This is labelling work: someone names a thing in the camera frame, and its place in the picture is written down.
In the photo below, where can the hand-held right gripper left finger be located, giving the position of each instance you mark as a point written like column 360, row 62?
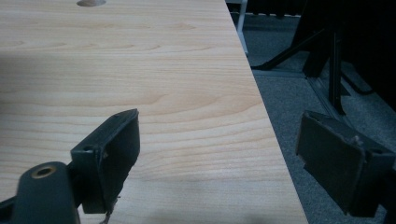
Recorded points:
column 115, row 155

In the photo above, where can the grey round object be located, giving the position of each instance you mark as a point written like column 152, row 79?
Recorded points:
column 91, row 2

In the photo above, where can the black metal stand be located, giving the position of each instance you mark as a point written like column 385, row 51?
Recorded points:
column 335, row 77

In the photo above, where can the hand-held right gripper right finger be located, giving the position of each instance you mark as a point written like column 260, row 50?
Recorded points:
column 330, row 155

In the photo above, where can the white table leg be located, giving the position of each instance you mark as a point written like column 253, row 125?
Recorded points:
column 242, row 28

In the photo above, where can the black tripod stand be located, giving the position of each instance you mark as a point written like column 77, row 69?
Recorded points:
column 370, row 37

